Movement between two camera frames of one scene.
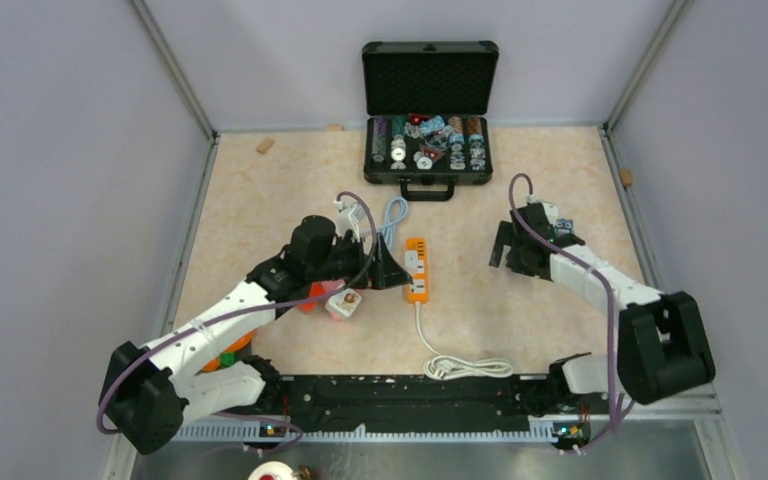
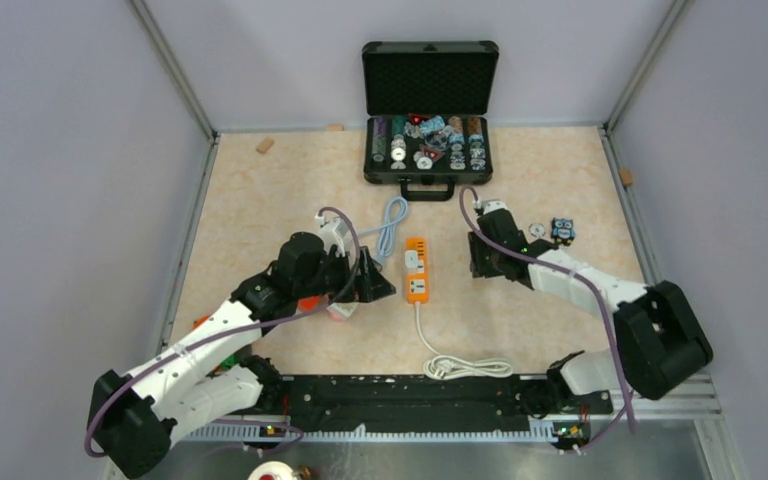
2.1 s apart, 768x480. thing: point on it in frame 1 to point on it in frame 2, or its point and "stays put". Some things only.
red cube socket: x=316 y=290 stays put
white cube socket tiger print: x=341 y=305 stays put
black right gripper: x=506 y=237 to x=481 y=269
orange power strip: x=416 y=265 stays put
